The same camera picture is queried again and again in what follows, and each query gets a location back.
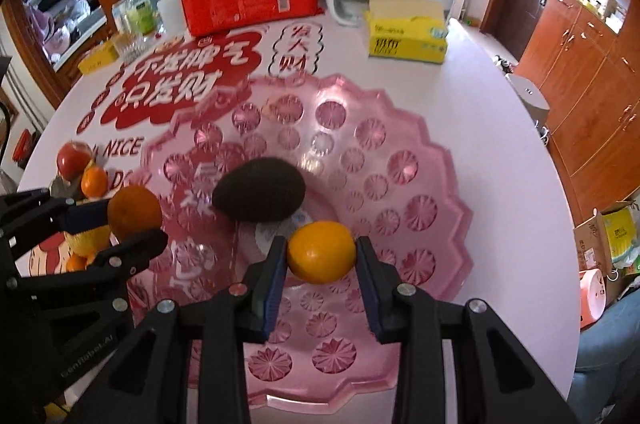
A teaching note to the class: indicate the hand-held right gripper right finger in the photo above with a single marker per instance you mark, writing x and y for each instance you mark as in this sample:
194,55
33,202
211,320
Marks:
369,291

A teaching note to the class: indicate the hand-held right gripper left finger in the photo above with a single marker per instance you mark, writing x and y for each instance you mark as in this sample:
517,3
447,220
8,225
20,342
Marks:
269,289

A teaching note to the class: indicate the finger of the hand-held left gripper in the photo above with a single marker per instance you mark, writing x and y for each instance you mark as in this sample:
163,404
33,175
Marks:
140,249
85,216

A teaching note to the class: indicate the yellow pear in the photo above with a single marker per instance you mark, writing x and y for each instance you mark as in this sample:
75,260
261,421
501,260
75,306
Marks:
91,241

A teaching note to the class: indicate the brown lychee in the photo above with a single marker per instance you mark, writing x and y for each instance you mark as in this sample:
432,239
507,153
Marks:
62,189

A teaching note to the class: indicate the orange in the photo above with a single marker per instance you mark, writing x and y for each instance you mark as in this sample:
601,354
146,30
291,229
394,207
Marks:
95,181
76,264
320,254
135,213

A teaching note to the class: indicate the red apple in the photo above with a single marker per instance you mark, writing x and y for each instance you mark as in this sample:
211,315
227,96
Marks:
71,159

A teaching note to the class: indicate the dark green cucumber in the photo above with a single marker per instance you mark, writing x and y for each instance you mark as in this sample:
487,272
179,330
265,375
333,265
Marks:
257,189

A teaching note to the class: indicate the pink plastic fruit plate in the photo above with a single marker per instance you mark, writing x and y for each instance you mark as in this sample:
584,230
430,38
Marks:
390,184

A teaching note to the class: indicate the red object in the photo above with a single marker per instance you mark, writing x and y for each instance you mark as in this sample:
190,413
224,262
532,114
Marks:
22,146

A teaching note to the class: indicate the ribbed glass cup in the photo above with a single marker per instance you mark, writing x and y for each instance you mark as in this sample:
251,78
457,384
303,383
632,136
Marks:
127,46

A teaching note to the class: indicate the plastic bag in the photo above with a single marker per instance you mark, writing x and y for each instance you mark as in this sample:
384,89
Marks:
55,34

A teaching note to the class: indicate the clear bottle with green label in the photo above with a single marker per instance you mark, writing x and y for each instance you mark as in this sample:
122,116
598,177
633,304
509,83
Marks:
141,16

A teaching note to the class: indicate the printed red and white tablecloth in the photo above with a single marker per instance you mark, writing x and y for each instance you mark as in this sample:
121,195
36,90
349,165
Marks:
490,114

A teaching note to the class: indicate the pink plastic stool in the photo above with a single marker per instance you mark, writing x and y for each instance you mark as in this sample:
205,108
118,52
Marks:
592,299

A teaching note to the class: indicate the cardboard box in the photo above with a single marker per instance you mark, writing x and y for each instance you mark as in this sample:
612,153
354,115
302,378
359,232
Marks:
587,239

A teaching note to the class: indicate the person's leg in jeans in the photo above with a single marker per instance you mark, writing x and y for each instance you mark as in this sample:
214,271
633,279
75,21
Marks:
610,354

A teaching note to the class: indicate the yellow tissue box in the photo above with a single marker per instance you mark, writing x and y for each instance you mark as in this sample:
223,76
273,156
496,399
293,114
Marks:
400,44

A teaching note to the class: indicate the yellow-green packet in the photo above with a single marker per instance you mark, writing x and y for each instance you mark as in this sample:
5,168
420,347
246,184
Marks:
620,231

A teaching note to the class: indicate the wooden cabinet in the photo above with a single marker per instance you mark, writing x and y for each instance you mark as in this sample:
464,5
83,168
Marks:
590,69

